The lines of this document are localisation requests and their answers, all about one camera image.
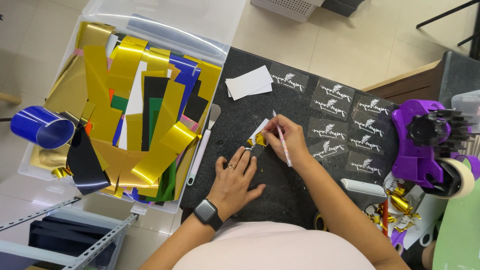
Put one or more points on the person's left hand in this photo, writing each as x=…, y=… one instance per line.
x=232, y=187

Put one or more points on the person's right hand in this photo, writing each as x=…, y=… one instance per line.
x=290, y=140

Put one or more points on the person's right fingers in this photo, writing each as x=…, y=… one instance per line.
x=270, y=131

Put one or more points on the white sticker with gold foil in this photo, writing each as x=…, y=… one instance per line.
x=258, y=139

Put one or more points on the patterned weeding pen tool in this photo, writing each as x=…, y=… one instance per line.
x=288, y=157

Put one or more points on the white blank cards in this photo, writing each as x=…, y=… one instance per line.
x=249, y=82

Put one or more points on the group of clear printed decals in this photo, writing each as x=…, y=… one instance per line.
x=333, y=112

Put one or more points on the black smartwatch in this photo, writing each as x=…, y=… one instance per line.
x=207, y=213

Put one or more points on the white plastic squeegee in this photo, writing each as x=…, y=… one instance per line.
x=362, y=189

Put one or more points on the person's pale pink shirt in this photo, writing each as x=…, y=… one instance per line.
x=273, y=247

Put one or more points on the white perforated box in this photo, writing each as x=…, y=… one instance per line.
x=285, y=7

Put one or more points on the black box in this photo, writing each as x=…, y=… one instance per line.
x=341, y=6

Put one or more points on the red pen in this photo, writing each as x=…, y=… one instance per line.
x=385, y=221

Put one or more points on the clear bin of vinyl scraps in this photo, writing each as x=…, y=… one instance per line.
x=127, y=105

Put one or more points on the purple tape dispenser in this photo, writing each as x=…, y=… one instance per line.
x=416, y=150

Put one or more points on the heap of gold foil scraps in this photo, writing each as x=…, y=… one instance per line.
x=399, y=206

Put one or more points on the purple scissors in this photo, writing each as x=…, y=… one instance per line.
x=398, y=240

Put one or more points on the grey-topped wooden side table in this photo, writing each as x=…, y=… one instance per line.
x=450, y=78

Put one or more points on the beige masking tape roll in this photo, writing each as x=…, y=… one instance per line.
x=465, y=176

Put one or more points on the clear plastic container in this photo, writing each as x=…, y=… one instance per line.
x=468, y=105

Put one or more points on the green board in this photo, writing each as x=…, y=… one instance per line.
x=459, y=232

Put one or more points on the black chair legs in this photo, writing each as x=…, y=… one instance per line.
x=461, y=22

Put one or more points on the blue vinyl roll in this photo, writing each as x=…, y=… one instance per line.
x=43, y=127

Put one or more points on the metal slotted-angle shelf rack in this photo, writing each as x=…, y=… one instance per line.
x=67, y=240

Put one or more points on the wooden stick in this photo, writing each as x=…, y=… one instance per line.
x=9, y=98

